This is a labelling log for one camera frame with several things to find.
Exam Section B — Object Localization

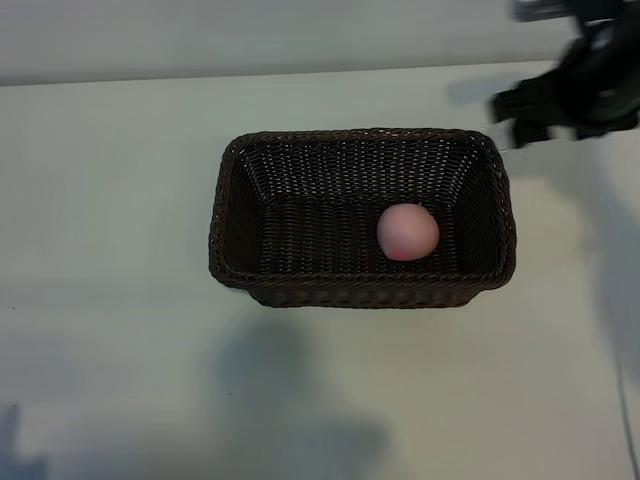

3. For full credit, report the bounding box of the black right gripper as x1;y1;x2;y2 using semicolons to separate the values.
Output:
492;17;640;149

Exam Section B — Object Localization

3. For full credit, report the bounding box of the dark brown wicker basket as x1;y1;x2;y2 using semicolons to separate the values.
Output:
208;128;517;310

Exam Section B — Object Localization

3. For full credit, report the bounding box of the pink peach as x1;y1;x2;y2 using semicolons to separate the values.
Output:
376;202;441;262

